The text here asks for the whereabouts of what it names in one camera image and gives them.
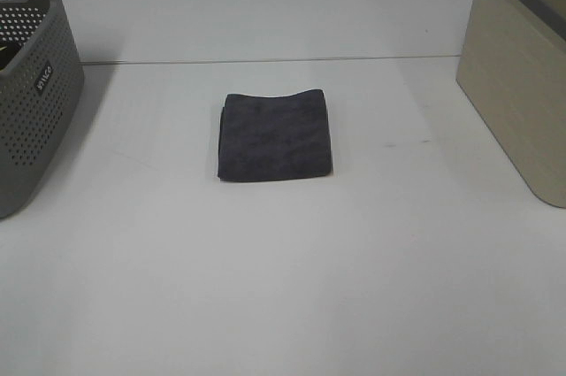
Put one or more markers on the dark grey towel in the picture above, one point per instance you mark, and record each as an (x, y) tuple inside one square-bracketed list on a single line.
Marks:
[(274, 138)]

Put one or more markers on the beige plastic storage bin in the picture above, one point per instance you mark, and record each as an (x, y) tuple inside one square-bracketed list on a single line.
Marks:
[(512, 69)]

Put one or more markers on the grey perforated plastic basket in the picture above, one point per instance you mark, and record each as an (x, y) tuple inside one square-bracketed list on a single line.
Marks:
[(41, 83)]

